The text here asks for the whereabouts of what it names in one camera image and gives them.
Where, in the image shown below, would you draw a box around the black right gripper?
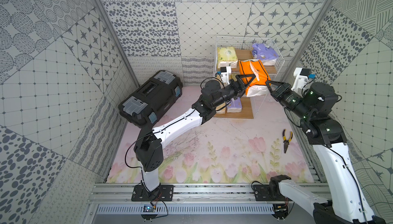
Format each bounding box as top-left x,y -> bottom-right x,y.
265,80 -> 314,122

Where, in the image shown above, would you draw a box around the orange tissue pack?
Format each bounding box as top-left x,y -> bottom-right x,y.
239,60 -> 271,98

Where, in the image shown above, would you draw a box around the yellow-green tissue pack top shelf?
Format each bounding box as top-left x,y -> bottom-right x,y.
217,46 -> 238,69

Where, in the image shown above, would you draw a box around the purple dog tissue pack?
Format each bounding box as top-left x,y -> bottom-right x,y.
251,43 -> 279,66

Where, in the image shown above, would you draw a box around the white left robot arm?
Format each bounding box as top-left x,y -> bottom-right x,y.
134,74 -> 256,194

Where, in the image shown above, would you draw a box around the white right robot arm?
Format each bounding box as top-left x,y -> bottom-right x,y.
266,81 -> 385,224

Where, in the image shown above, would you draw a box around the purple tissue pack bottom shelf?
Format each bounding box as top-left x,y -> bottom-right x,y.
226,98 -> 243,113

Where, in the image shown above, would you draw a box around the yellow tissue pack bottom shelf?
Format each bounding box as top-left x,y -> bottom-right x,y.
216,104 -> 226,114

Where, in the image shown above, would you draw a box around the yellow black pliers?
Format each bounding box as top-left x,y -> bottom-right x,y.
282,129 -> 293,153

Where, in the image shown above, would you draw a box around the pink floral table mat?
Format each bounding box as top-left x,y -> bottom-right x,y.
105,86 -> 315,184

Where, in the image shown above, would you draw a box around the black plastic toolbox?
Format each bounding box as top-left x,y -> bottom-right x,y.
118,70 -> 183,128

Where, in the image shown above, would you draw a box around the small green circuit board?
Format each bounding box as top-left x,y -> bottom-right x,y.
143,205 -> 156,213

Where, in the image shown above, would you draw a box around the white wire wooden shelf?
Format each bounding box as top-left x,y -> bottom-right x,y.
211,35 -> 285,120

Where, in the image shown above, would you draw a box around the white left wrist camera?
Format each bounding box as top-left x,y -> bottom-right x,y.
216,66 -> 231,86

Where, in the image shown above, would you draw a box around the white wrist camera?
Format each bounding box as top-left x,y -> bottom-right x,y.
291,67 -> 316,94
216,66 -> 231,86

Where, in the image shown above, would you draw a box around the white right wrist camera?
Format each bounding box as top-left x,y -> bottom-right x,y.
291,67 -> 316,94

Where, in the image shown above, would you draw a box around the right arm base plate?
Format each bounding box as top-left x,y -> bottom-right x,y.
251,184 -> 285,201

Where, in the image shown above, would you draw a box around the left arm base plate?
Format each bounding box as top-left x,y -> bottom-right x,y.
132,184 -> 174,202

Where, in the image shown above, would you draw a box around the aluminium mounting rail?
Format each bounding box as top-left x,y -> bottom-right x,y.
85,183 -> 294,221

